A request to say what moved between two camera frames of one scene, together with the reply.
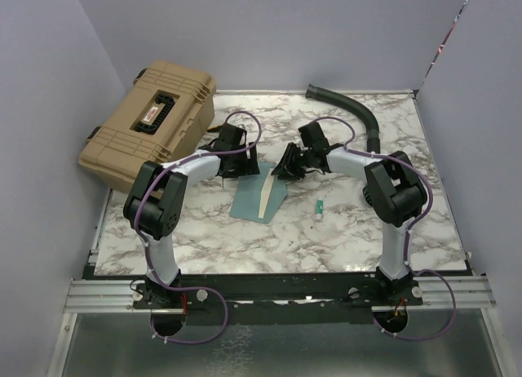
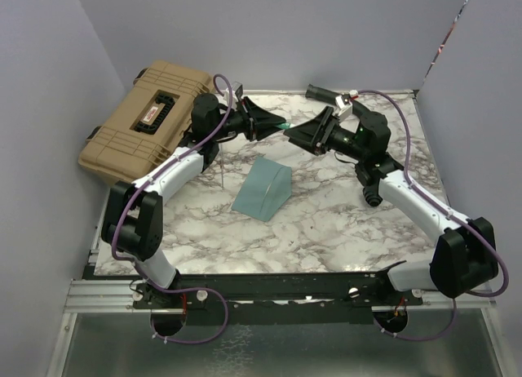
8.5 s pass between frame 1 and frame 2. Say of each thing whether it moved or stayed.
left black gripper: moved
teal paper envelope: moved
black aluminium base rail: stayed
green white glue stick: moved
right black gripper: moved
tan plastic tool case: stayed
